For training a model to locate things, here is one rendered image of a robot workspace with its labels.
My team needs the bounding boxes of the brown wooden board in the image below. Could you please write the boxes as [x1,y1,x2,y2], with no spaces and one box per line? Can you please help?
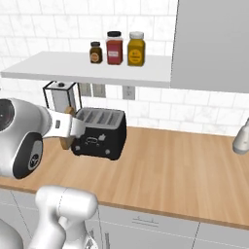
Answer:
[60,105,78,151]

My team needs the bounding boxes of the grey wall cupboard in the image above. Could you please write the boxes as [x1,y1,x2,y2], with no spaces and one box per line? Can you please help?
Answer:
[170,0,249,94]

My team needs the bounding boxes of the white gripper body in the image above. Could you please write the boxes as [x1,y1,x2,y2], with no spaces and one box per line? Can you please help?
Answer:
[69,117,88,138]

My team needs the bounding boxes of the grey cupboard front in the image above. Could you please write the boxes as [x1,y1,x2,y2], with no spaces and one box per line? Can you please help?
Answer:
[0,187,42,249]

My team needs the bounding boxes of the black four-slot toaster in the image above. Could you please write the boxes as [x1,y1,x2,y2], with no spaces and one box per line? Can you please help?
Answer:
[70,107,128,161]

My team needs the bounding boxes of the grey double switch plate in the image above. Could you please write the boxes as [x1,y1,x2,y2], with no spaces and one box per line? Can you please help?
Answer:
[79,83,107,99]

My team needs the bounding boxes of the plain grey drawer front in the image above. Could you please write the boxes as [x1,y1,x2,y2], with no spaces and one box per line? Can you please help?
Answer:
[195,221,249,249]

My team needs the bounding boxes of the white wall shelf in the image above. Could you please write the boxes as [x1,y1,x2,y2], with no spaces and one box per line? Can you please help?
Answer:
[0,51,173,89]

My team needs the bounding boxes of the grey cupboard door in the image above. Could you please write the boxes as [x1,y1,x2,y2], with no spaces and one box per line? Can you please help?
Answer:
[85,219,197,249]

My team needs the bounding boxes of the grey drawer handle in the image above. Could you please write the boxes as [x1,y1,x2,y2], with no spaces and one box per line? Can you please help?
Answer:
[131,215,160,228]

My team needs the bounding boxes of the grey drawer front with handle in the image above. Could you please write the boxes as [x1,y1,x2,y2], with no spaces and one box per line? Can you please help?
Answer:
[96,204,201,241]

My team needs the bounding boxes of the red jar with black lid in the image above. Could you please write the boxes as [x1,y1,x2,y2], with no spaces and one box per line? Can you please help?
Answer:
[105,30,125,66]

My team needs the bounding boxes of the white wall outlet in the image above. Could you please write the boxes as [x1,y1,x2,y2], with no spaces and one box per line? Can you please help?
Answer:
[122,85,136,101]

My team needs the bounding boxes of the grey tap head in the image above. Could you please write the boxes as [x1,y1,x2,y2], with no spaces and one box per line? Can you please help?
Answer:
[231,117,249,156]

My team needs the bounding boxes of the yellow jar with white lid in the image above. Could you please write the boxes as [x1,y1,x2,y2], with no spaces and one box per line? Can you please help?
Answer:
[126,30,147,68]

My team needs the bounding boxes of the grey cupboard door handle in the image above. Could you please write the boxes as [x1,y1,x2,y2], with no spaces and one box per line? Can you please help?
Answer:
[104,231,111,249]

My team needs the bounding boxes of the small brown spice jar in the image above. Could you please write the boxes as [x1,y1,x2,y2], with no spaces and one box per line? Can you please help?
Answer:
[89,41,104,65]

